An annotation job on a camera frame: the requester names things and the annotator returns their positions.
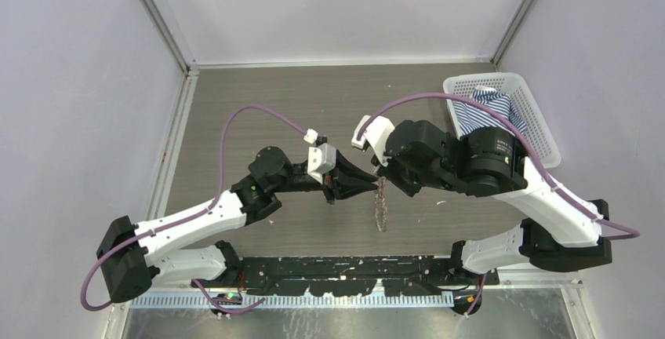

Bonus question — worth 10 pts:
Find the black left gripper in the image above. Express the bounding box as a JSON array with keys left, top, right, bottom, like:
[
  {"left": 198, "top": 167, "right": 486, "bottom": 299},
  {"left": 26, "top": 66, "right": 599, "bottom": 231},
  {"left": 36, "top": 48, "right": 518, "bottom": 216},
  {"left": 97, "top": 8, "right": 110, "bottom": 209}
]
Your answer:
[{"left": 271, "top": 151, "right": 378, "bottom": 205}]

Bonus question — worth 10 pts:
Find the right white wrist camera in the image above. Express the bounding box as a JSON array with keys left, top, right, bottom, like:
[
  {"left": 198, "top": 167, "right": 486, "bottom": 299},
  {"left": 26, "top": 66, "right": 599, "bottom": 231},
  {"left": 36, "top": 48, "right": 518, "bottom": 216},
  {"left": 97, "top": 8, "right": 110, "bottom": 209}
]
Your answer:
[{"left": 351, "top": 115, "right": 395, "bottom": 166}]

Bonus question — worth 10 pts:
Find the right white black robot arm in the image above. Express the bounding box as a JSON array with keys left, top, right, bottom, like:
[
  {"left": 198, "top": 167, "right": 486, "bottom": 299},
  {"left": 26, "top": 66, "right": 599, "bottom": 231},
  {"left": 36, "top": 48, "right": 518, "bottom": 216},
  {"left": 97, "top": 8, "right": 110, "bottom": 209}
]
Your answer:
[{"left": 354, "top": 117, "right": 612, "bottom": 285}]

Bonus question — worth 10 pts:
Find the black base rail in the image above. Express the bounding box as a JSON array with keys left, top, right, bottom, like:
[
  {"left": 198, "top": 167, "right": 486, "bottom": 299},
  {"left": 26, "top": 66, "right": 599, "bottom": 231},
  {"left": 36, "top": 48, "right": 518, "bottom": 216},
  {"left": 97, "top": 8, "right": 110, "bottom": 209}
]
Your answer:
[{"left": 202, "top": 241, "right": 483, "bottom": 297}]

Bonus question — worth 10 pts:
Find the blue striped shirt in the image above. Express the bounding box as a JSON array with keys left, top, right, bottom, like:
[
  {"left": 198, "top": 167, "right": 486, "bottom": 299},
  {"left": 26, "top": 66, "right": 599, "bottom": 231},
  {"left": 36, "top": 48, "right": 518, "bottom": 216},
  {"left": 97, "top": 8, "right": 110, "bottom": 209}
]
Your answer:
[{"left": 452, "top": 86, "right": 529, "bottom": 137}]

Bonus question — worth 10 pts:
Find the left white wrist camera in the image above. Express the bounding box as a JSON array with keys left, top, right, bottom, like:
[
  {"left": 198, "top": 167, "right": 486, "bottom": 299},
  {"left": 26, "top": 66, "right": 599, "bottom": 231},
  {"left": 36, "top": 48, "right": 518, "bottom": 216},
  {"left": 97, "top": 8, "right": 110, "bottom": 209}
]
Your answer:
[{"left": 303, "top": 129, "right": 337, "bottom": 177}]

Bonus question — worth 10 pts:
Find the white plastic basket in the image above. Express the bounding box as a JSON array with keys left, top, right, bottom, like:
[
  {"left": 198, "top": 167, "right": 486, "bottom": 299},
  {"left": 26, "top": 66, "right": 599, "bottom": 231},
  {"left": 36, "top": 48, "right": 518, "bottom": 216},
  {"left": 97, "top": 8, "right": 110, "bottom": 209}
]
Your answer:
[{"left": 442, "top": 72, "right": 561, "bottom": 169}]

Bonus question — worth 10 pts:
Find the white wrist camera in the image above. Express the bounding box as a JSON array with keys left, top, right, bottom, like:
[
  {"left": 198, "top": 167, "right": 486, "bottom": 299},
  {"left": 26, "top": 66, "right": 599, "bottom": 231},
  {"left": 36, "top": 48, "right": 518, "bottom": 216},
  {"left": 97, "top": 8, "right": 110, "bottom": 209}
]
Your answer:
[
  {"left": 303, "top": 129, "right": 337, "bottom": 177},
  {"left": 351, "top": 115, "right": 395, "bottom": 166}
]

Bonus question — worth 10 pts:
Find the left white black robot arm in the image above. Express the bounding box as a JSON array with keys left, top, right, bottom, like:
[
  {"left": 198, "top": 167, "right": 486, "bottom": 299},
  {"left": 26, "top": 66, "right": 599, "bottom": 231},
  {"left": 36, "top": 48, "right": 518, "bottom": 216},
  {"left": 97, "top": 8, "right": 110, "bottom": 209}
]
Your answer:
[{"left": 96, "top": 144, "right": 377, "bottom": 303}]

